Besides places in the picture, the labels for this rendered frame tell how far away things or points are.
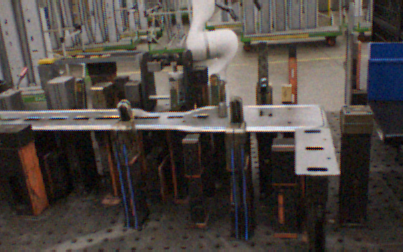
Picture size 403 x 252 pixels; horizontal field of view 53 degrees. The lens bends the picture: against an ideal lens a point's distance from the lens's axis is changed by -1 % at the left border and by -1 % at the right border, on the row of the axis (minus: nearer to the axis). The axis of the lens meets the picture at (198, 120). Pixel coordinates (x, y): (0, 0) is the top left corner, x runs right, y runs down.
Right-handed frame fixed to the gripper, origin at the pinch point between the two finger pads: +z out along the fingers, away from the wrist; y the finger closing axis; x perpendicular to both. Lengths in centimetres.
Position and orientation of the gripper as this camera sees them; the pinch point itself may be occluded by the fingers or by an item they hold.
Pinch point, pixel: (247, 12)
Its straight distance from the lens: 140.8
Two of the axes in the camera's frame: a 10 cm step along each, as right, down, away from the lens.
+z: 4.7, 8.8, -0.9
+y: -8.8, 4.5, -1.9
